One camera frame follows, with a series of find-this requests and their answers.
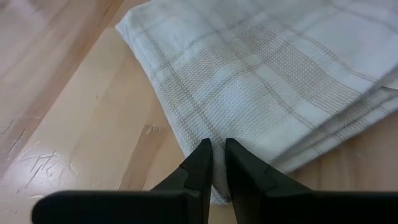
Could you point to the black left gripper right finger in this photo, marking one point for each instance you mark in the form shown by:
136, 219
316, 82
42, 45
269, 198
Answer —
273, 205

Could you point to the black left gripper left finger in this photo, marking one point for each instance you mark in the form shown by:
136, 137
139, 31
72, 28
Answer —
174, 205

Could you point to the white plaid towel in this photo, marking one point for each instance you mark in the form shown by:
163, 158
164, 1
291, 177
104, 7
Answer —
264, 77

